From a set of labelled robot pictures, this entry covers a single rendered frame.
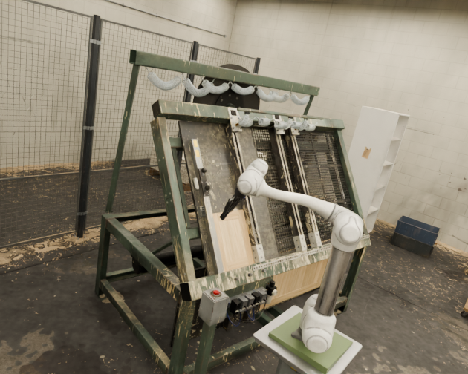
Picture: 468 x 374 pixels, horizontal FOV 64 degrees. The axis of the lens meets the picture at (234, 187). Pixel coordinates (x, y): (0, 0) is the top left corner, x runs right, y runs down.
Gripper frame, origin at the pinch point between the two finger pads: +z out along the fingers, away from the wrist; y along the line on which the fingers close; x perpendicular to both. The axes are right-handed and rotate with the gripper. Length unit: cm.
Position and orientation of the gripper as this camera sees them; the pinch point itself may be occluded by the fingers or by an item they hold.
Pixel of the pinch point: (224, 214)
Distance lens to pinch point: 226.5
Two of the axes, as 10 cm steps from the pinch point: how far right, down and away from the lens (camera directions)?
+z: -5.3, 7.4, 4.1
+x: 6.5, 6.7, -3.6
